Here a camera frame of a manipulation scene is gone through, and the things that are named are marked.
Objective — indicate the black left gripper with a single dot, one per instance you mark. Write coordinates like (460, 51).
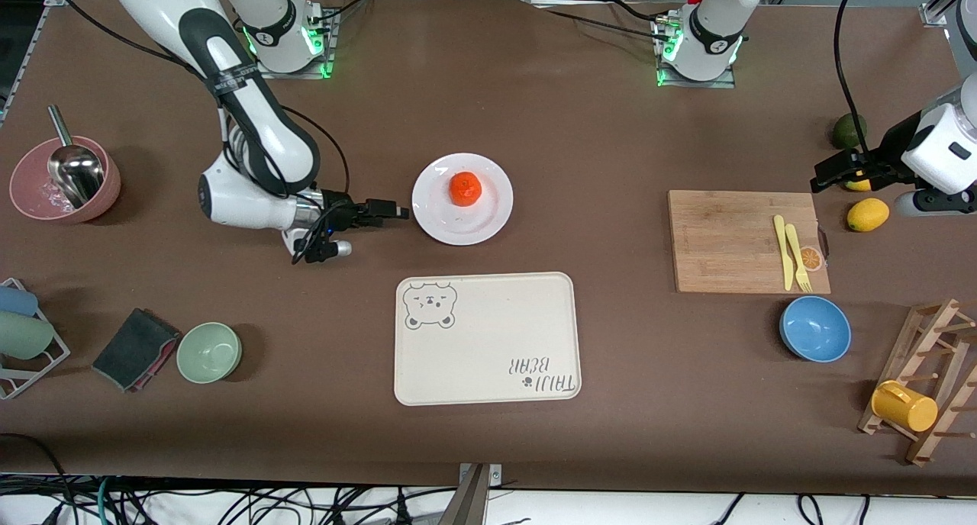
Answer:
(885, 159)

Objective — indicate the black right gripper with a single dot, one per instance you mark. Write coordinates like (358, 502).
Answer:
(341, 208)

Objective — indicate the white round plate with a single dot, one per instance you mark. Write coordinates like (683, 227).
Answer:
(458, 223)

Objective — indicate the orange fruit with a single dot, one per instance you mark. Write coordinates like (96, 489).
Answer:
(465, 188)

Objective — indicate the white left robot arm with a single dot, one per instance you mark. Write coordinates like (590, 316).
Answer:
(714, 29)

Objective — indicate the yellow lemon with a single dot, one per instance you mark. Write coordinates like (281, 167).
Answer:
(868, 215)
(859, 185)

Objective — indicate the dark green avocado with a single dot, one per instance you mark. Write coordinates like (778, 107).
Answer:
(846, 133)

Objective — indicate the orange slice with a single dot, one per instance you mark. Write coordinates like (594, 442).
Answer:
(811, 259)

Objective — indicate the yellow plastic fork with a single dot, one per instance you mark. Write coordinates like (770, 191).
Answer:
(798, 258)

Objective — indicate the yellow plastic knife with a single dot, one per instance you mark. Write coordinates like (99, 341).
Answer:
(785, 258)

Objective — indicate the wooden cutting board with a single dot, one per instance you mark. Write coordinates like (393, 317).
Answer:
(725, 243)

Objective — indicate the blue bowl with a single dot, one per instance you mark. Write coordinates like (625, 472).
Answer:
(815, 329)

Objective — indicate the cream tray with bear print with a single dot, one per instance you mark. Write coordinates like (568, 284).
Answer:
(488, 342)

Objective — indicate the pale green bowl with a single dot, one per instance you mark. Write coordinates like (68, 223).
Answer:
(209, 352)

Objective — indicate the wooden mug rack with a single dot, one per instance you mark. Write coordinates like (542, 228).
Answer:
(946, 388)

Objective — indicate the yellow mug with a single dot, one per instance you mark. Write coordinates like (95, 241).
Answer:
(904, 407)

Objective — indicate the folded grey cloth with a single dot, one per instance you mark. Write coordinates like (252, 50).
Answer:
(133, 349)

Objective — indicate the metal scoop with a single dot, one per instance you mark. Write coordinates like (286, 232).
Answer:
(76, 175)

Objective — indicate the brown table cover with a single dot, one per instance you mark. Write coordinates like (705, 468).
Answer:
(611, 433)

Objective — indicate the pink bowl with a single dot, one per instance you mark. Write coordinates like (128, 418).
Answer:
(30, 197)

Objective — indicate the blue cup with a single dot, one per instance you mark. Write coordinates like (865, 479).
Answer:
(17, 301)

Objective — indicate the pale green cup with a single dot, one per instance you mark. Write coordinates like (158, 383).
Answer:
(23, 336)

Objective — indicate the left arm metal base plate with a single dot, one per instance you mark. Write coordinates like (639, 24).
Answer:
(725, 84)

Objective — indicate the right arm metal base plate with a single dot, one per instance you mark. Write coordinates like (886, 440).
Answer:
(324, 67)

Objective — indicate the metal table edge bracket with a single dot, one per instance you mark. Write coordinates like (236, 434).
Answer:
(475, 494)

